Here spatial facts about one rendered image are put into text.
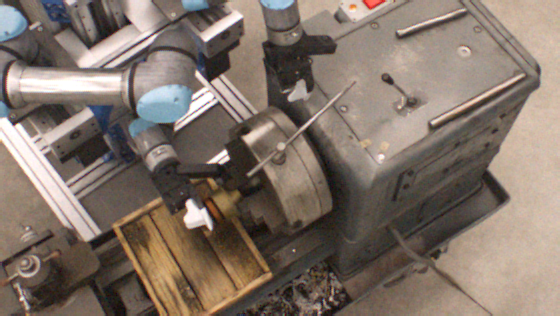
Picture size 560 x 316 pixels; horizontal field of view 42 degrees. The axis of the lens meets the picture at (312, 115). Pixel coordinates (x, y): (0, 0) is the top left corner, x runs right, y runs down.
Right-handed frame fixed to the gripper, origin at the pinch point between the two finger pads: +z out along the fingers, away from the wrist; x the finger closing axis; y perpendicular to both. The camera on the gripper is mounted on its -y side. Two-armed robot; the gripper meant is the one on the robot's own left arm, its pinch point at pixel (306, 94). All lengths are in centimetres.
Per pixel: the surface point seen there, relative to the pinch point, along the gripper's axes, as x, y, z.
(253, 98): -107, -22, 109
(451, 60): 5.7, -39.0, 9.2
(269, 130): -3.5, 9.8, 9.3
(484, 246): -1, -65, 137
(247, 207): 2.5, 22.6, 24.1
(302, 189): 10.7, 10.4, 17.6
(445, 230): 9, -36, 84
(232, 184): -3.0, 23.1, 20.0
